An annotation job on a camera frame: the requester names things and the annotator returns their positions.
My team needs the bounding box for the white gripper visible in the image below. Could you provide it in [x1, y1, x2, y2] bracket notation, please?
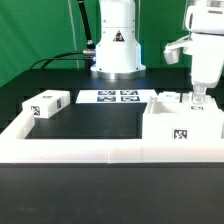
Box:
[191, 33, 224, 104]

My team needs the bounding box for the small white cabinet part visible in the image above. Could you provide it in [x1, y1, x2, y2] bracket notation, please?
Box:
[157, 91, 180, 103]

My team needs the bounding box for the white cabinet body box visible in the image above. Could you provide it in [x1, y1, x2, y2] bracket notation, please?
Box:
[142, 98, 224, 141]

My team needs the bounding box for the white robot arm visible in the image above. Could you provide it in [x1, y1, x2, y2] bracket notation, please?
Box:
[91, 0, 224, 104]

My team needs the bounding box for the white marker base sheet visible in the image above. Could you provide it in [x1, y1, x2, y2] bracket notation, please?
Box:
[76, 89, 157, 104]

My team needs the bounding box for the white block with marker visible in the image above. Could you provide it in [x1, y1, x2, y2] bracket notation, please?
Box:
[22, 90, 70, 119]

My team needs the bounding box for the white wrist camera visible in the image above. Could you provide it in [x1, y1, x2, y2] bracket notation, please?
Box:
[163, 35, 192, 64]

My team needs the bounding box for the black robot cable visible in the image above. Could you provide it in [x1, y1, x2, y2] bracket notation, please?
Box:
[29, 0, 98, 70]

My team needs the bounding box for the thin white cord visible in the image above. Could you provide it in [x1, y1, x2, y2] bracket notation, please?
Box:
[67, 0, 80, 70]

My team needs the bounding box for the white U-shaped fence frame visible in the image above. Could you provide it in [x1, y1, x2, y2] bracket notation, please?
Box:
[0, 111, 224, 164]

